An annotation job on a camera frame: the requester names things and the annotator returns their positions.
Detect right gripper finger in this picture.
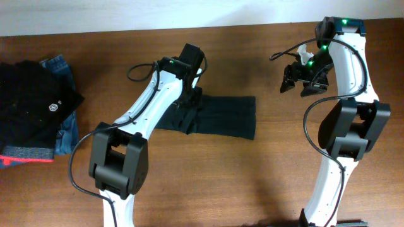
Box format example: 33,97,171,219
300,83,328,97
280,65,295,93

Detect dark green Nike t-shirt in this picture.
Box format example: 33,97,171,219
156,95,256,140

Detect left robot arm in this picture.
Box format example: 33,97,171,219
89,44,205,226

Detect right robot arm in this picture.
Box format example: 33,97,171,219
280,17,391,226

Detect blue denim jeans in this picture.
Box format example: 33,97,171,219
40,55,80,155

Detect black folded garment with logo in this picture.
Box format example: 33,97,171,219
1,61,84,148

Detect grey garment with red stripe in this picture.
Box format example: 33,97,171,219
1,146,54,169

